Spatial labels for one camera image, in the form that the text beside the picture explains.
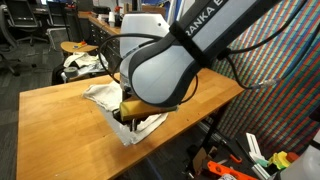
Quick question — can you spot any white towel with grey tape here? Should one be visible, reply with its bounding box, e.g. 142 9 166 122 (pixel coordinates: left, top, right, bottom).
82 81 168 146

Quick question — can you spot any white paper cup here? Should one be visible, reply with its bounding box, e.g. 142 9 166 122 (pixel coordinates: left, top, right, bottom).
108 11 115 27

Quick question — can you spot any yellow green plastic object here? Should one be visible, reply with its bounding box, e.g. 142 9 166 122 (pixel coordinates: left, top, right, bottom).
268 151 291 170

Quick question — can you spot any wooden workbench with drawers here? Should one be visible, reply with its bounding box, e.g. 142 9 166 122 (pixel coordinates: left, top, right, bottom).
79 14 121 71

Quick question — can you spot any crumpled white cloth pile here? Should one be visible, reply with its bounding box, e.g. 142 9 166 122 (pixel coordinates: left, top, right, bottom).
63 52 108 76

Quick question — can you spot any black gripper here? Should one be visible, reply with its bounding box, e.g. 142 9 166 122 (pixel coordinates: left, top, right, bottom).
112 109 138 131

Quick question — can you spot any black office chair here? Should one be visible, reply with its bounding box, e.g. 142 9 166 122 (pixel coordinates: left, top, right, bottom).
4 0 48 46

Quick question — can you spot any small round wooden table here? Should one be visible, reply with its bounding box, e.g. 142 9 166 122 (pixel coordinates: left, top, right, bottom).
60 41 97 53

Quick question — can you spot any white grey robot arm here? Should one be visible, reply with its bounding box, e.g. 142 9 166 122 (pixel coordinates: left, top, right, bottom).
112 0 282 131

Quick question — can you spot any black table leg frame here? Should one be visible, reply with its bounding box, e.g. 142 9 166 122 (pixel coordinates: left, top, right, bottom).
185 103 228 173

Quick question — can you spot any grey duct tape roll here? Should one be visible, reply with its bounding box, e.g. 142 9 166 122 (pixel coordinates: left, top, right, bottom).
64 67 78 78

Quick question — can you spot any white plastic bracket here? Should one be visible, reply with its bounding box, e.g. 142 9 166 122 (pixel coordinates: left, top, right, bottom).
246 133 265 162

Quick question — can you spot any orange plastic tool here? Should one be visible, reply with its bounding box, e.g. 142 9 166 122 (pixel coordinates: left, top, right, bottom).
206 161 258 180

